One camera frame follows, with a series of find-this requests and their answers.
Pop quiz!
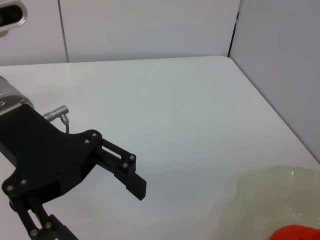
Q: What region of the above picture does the left gripper cable with plug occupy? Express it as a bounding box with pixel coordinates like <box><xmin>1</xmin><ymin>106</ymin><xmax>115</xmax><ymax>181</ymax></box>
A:
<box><xmin>42</xmin><ymin>104</ymin><xmax>71</xmax><ymax>135</ymax></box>

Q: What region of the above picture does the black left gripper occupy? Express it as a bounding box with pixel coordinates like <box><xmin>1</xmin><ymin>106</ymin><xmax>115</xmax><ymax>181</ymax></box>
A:
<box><xmin>0</xmin><ymin>103</ymin><xmax>103</xmax><ymax>240</ymax></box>

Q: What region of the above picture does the translucent wavy glass fruit plate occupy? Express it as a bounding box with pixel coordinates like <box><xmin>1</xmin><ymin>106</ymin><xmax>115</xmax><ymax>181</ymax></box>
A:
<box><xmin>219</xmin><ymin>165</ymin><xmax>320</xmax><ymax>240</ymax></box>

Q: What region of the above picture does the red round fruit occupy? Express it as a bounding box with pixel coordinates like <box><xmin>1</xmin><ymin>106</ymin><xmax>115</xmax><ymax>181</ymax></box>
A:
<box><xmin>271</xmin><ymin>224</ymin><xmax>320</xmax><ymax>240</ymax></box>

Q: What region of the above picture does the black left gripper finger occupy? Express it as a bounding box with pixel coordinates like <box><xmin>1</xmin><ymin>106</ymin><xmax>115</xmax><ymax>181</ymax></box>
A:
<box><xmin>96</xmin><ymin>138</ymin><xmax>148</xmax><ymax>202</ymax></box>

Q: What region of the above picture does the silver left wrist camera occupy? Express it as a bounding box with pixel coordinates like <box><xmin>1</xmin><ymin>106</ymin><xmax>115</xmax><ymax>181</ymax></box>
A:
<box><xmin>0</xmin><ymin>0</ymin><xmax>28</xmax><ymax>33</ymax></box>

